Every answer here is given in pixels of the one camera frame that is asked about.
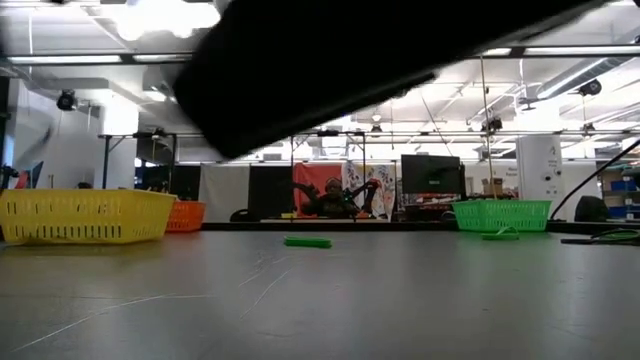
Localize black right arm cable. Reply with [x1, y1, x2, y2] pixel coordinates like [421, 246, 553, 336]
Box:
[548, 138, 640, 222]

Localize white patterned hanging cloth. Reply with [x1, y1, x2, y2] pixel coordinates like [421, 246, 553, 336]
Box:
[341, 162, 397, 219]

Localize white partition panel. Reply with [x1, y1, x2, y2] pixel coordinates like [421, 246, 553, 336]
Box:
[198, 164, 250, 224]

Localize small blue monitor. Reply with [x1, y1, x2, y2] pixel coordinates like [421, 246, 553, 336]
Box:
[13, 160, 45, 190]

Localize orange plastic basket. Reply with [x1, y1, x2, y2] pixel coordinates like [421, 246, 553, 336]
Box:
[164, 200, 208, 234]

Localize thin frame rod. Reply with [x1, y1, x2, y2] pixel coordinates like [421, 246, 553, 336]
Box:
[478, 55, 497, 201]

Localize cardboard box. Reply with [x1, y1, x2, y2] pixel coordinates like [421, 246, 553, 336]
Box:
[481, 177, 505, 197]

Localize black computer monitor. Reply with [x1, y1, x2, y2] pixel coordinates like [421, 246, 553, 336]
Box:
[400, 154, 467, 197]

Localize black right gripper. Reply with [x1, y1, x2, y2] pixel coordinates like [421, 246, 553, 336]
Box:
[403, 0, 601, 76]

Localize black office chair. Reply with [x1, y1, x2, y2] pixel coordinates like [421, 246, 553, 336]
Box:
[573, 195, 610, 224]
[228, 208, 262, 224]

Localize blue storage shelf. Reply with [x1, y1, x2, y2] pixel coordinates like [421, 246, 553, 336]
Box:
[601, 167, 640, 224]

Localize black background frame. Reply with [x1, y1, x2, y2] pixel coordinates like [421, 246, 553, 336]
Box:
[289, 130, 368, 221]
[101, 130, 177, 202]

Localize black table edge frame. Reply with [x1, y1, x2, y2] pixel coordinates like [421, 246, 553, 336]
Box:
[199, 221, 640, 236]

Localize yellow plastic basket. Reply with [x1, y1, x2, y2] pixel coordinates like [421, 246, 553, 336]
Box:
[0, 188, 178, 247]

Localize green plastic basket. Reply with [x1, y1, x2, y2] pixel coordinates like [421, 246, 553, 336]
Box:
[451, 199, 553, 234]

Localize orange hanging cloth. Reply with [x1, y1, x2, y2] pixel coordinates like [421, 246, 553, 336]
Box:
[293, 162, 346, 219]

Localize person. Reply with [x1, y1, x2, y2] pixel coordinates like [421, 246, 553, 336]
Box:
[310, 176, 360, 220]

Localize white pillar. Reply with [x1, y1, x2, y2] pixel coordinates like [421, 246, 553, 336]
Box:
[515, 134, 565, 222]

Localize black rubber band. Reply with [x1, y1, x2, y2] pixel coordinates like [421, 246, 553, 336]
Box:
[559, 234, 640, 247]

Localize black partition panel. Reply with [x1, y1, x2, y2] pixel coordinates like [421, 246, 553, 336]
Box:
[144, 164, 202, 202]
[246, 164, 295, 222]

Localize black overhead light bar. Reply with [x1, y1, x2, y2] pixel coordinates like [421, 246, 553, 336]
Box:
[0, 46, 640, 65]

